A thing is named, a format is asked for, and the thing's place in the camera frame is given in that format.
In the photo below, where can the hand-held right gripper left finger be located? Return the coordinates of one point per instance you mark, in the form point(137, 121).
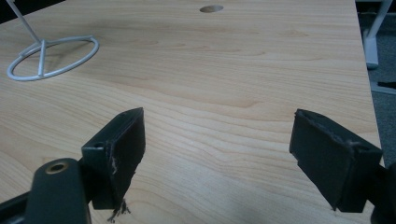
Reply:
point(121, 155)

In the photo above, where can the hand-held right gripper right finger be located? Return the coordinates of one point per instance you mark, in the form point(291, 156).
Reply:
point(330, 161)

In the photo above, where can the grey metal desk frame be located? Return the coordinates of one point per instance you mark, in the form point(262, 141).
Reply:
point(372, 46)

